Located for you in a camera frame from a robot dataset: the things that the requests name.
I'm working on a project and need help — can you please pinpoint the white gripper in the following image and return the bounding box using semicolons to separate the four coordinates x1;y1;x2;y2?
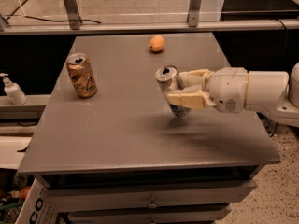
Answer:
164;67;249;113

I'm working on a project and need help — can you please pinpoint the silver redbull can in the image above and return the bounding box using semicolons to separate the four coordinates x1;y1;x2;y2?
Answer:
155;65;191;117

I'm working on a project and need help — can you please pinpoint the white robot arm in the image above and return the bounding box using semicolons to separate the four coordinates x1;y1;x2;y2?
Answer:
164;67;299;127

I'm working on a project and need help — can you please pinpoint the gold soda can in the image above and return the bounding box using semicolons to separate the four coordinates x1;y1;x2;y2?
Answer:
66;53;97;98

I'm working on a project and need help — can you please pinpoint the orange lemon fruit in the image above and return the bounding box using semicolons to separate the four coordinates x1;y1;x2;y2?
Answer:
149;35;165;52

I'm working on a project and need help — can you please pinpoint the grey drawer cabinet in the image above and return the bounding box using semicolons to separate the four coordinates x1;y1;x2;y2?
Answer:
20;34;280;224

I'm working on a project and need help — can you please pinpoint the white pump bottle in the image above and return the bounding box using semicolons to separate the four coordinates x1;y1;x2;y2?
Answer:
0;73;27;105

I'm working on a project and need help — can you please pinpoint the white cardboard box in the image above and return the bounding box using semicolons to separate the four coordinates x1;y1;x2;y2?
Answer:
15;180;58;224

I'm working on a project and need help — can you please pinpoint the small orange ball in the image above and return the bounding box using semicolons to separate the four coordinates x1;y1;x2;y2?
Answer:
20;186;31;201

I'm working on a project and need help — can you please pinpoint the metal railing frame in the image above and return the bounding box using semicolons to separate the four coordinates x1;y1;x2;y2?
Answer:
0;0;299;35

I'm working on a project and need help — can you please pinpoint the black cable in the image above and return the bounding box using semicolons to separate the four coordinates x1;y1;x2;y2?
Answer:
5;0;103;25

